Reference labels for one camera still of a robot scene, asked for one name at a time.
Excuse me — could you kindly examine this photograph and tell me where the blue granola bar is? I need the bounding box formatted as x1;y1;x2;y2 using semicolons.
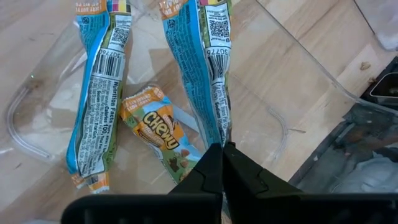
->
158;0;234;149
119;86;203;185
65;0;133;194

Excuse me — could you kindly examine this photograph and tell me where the small black box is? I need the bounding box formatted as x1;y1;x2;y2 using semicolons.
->
362;55;398;108

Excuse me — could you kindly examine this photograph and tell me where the clear plastic bin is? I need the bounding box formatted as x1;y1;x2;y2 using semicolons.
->
354;0;398;52
2;0;398;195

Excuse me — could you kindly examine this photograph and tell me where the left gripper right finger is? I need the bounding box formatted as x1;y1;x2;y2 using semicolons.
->
223;141;305;195

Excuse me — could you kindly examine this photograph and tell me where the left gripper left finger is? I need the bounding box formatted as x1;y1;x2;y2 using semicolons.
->
169;142;224;195

